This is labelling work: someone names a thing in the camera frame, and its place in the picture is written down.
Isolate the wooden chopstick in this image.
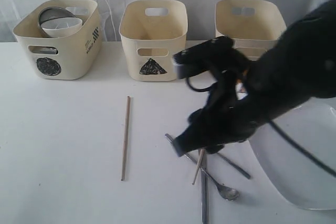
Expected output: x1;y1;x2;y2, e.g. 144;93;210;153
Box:
192;148;205;185
121;96;131;182

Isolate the cream bin with black triangle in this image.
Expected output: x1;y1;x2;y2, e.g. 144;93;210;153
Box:
119;0;188;82

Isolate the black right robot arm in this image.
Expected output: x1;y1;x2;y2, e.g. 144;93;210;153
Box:
173;0;335;156

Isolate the black cable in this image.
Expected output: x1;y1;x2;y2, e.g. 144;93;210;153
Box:
185;69;336;177

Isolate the cream bin with black circle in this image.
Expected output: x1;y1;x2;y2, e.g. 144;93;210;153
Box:
13;0;102;80

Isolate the white square plate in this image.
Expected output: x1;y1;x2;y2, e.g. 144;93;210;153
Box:
249;102;335;210

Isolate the steel fork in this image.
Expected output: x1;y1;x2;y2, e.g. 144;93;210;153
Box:
216;153;251;179

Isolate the steel spoon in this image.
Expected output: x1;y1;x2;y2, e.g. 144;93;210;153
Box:
165;133;240;201

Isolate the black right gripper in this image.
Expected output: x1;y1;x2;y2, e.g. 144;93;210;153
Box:
172;36;286;156

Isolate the wooden chopstick left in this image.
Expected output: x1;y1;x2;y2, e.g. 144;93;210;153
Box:
121;96;131;182

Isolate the wooden chopstick right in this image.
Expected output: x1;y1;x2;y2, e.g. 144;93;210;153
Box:
192;148;205;185

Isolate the cream bin with black square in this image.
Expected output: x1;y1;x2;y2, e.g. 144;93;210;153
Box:
215;0;287;61

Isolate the steel table knife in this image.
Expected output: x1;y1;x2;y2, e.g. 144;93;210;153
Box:
201;170;209;224

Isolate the steel mug with wire handle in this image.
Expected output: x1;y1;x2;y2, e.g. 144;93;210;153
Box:
28;46;58;55

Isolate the stainless steel bowl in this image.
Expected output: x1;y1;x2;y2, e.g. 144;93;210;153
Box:
38;6;75;29

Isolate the white plastic bowl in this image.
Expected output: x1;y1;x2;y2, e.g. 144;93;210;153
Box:
41;17;83;38

